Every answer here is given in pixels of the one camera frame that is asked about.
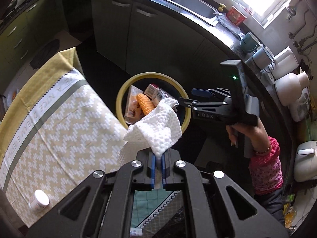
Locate white paper towel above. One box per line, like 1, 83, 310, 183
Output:
119, 98, 182, 164

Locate orange foam net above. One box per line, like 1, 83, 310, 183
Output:
136, 93, 155, 115

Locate white toothpaste tube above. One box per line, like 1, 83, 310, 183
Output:
130, 228, 143, 237

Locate white pill bottle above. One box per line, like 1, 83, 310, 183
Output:
29, 189, 49, 211

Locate red white milk carton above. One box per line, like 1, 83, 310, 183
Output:
144, 84, 173, 106

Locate invisible tape cardboard box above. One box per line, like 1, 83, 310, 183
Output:
124, 85, 145, 125

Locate pink sleeve forearm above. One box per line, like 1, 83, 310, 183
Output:
249, 136, 283, 195

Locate black trash bin yellow rim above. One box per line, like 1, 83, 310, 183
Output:
116, 72, 192, 133

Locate green lower kitchen cabinets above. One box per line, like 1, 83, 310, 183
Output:
1, 0, 244, 90

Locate right hand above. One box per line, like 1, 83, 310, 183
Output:
226, 118, 271, 155

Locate green mug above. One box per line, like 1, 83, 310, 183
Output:
240, 32, 261, 54

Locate red tin can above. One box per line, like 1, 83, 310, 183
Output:
226, 5, 247, 26

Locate white rice cooker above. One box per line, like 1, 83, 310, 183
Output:
294, 140, 317, 182

